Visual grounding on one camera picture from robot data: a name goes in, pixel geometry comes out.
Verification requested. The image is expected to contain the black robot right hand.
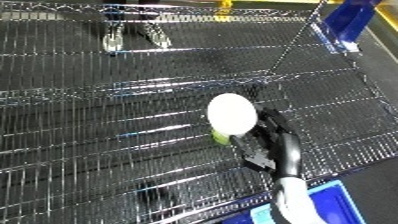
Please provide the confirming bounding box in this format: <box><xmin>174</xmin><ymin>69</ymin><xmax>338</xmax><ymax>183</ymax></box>
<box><xmin>229</xmin><ymin>105</ymin><xmax>304</xmax><ymax>180</ymax></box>

